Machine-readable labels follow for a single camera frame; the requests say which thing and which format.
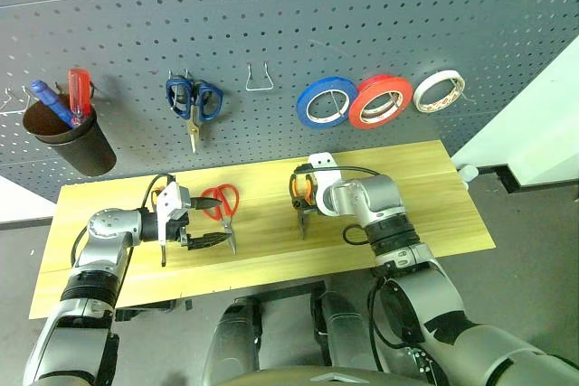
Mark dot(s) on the white round plastic fitting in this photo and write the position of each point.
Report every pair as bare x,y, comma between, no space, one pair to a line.
468,173

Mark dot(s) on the black plastic cup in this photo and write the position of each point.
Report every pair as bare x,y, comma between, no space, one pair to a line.
86,151

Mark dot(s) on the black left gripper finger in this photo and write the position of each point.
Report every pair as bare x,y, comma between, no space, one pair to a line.
205,203
205,241

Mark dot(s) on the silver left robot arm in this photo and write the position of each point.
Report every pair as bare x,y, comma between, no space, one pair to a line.
108,228

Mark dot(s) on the grey perforated pegboard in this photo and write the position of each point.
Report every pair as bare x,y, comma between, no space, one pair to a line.
271,20

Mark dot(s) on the blue tape roll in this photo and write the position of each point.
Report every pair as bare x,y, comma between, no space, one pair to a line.
301,106

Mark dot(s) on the grey robot torso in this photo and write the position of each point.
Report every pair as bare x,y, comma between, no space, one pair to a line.
335,377

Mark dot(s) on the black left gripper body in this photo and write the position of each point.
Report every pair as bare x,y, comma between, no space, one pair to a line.
174,230

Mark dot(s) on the white partition panel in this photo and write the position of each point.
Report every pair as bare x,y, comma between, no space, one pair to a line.
534,133

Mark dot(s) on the white tape roll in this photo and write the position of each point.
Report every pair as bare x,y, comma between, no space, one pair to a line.
418,94

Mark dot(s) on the dark rounded robot leg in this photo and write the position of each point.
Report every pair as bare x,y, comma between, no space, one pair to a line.
348,336
230,341

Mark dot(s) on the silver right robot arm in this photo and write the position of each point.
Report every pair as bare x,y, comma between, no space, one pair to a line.
375,200

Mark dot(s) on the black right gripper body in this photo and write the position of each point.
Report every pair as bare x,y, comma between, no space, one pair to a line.
302,205

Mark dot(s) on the red tape roll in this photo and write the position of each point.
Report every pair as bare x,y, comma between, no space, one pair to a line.
355,110

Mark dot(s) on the black table frame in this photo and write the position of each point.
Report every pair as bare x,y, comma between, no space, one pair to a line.
289,289

